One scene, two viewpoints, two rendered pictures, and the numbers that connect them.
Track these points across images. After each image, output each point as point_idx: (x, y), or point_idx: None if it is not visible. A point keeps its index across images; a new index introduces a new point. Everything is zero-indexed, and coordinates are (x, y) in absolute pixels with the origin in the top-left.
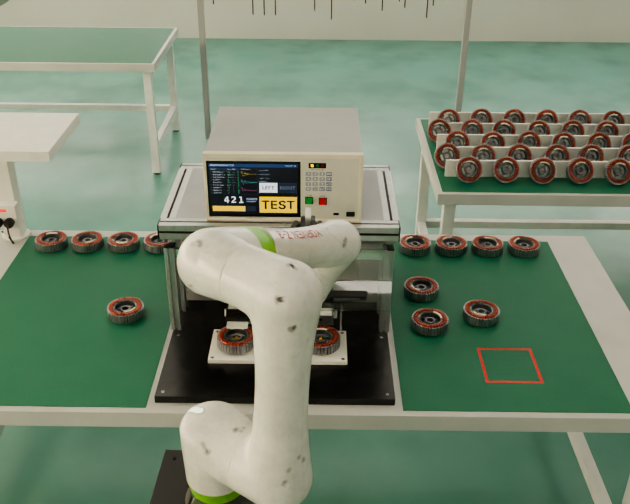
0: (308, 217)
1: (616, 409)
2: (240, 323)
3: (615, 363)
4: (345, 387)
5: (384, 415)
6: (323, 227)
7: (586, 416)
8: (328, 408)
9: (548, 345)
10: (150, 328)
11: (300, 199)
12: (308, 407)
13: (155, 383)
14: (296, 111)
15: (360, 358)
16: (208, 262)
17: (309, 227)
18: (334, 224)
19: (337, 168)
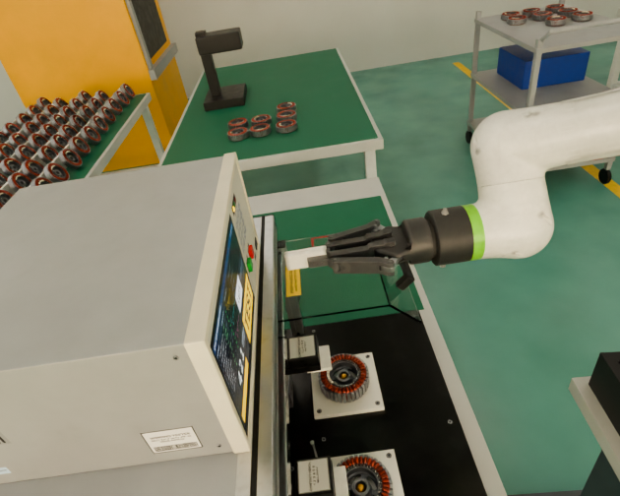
0: (322, 247)
1: (379, 202)
2: (339, 477)
3: (323, 202)
4: (413, 351)
5: (436, 322)
6: (563, 100)
7: (391, 214)
8: (444, 369)
9: (305, 230)
10: None
11: (247, 272)
12: (450, 389)
13: None
14: None
15: (356, 344)
16: None
17: (595, 94)
18: (528, 107)
19: (237, 191)
